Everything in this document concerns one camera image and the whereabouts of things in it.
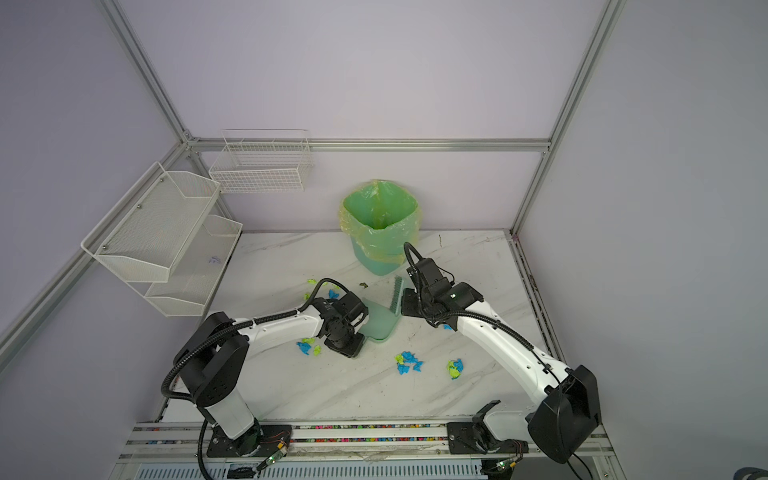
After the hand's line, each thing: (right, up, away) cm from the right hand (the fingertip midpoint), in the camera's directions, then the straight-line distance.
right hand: (403, 302), depth 79 cm
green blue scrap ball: (+15, -20, +5) cm, 25 cm away
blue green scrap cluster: (+1, -18, +7) cm, 19 cm away
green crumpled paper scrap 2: (-32, -1, +22) cm, 39 cm away
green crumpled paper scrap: (-32, +4, +25) cm, 41 cm away
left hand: (-14, -16, +7) cm, 23 cm away
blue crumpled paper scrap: (-24, -1, +22) cm, 33 cm away
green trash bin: (-12, +10, +30) cm, 33 cm away
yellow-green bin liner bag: (-7, +27, +28) cm, 40 cm away
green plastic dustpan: (-6, -9, +14) cm, 18 cm away
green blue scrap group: (-28, -14, +7) cm, 32 cm away
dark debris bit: (-13, +3, +25) cm, 29 cm away
